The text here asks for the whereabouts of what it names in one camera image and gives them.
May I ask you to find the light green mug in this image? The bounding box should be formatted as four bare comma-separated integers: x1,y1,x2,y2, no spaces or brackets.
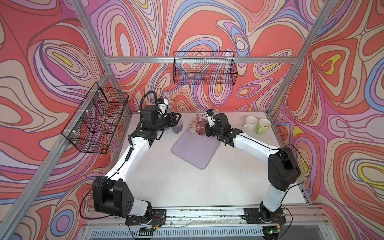
256,119,272,135

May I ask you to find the purple grey mug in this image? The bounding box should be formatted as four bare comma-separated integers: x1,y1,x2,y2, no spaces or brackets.
172,119,183,134

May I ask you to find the pink mug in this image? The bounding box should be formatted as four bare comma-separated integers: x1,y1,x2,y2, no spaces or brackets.
189,114,208,136

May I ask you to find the aluminium front rail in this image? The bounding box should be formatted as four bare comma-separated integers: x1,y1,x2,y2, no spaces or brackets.
77,205,337,240

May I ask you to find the black wire basket left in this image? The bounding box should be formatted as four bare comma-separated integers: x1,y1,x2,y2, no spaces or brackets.
62,83,129,154

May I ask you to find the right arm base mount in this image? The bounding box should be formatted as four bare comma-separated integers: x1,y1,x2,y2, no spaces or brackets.
241,208,287,225

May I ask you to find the white mug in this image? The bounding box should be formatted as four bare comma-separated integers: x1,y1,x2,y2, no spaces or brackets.
243,116,258,132

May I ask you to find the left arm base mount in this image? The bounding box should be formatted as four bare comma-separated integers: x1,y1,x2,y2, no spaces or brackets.
125,209,167,227

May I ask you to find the black wire basket back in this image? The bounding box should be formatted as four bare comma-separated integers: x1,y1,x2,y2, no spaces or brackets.
173,50,238,86

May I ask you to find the lilac plastic tray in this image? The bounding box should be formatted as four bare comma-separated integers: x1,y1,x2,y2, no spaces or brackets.
171,130,221,170

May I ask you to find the black wire basket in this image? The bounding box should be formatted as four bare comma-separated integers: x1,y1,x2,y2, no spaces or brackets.
173,50,238,86
62,83,129,154

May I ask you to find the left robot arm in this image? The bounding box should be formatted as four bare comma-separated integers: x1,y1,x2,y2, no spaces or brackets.
92,91,182,222

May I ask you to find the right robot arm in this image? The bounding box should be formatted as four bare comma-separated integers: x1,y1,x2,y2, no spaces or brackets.
205,109,302,223

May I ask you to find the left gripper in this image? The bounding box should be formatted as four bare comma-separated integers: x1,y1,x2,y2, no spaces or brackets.
152,112,182,133

